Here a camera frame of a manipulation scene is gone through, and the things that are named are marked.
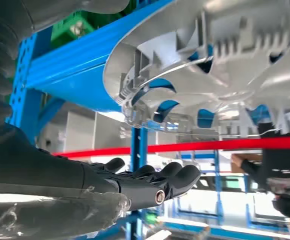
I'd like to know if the blue metal shelf rack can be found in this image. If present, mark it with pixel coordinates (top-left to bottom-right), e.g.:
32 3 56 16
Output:
6 0 290 240

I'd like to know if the white desk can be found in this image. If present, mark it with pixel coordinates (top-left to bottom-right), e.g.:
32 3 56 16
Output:
37 102 133 157

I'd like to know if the green plastic crate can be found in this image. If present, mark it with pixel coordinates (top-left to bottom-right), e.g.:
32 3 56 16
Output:
50 0 138 50

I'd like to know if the red barrier belt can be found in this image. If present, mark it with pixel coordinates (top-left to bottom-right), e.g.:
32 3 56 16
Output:
52 136 290 159

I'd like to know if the person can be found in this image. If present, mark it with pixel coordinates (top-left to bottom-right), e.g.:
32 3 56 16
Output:
230 120 290 220

